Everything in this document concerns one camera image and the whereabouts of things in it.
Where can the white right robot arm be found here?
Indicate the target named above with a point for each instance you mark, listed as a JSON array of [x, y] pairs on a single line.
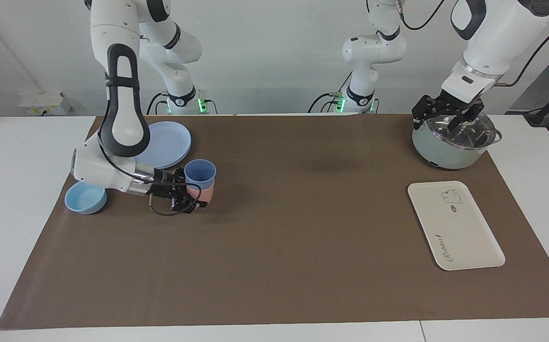
[[122, 109]]

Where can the brown table mat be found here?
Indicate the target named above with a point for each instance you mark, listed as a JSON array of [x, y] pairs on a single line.
[[303, 228]]

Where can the light blue plate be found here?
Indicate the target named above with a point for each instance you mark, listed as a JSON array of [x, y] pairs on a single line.
[[169, 142]]

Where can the pale green cooking pot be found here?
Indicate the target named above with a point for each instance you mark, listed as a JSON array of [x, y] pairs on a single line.
[[440, 154]]

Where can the light blue bowl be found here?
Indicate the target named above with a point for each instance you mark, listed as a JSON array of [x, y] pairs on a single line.
[[85, 199]]

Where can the white small box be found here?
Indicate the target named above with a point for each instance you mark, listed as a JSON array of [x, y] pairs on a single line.
[[46, 103]]

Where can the cream rabbit print tray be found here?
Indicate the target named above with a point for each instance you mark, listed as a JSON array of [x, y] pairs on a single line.
[[455, 228]]

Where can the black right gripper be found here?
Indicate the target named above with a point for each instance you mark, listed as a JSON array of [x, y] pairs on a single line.
[[166, 183]]

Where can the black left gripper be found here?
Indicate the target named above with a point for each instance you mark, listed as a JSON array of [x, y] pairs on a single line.
[[455, 105]]

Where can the pink plastic cup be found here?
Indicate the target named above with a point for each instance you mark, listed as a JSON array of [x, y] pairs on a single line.
[[206, 194]]

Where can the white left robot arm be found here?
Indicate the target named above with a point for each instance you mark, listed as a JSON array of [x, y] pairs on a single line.
[[497, 33]]

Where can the glass pot lid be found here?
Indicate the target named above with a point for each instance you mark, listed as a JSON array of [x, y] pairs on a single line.
[[474, 135]]

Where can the blue plastic cup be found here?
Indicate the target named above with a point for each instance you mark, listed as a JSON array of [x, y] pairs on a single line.
[[200, 172]]

